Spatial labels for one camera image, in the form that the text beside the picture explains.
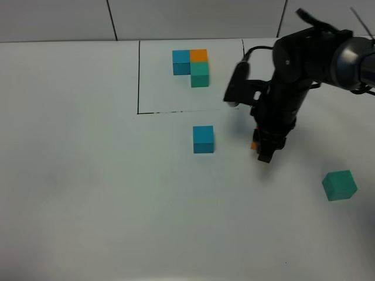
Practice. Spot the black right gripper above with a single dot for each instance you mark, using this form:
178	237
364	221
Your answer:
275	112

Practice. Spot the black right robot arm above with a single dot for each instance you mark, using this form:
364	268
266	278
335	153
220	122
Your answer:
302	61

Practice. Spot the green template block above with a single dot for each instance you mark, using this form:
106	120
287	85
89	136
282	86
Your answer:
199	74

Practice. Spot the orange template block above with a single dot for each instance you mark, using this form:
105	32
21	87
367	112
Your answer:
198	55

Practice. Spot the blue template block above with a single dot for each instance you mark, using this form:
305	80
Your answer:
181	62

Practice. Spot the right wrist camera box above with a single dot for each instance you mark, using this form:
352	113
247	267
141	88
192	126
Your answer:
240	89

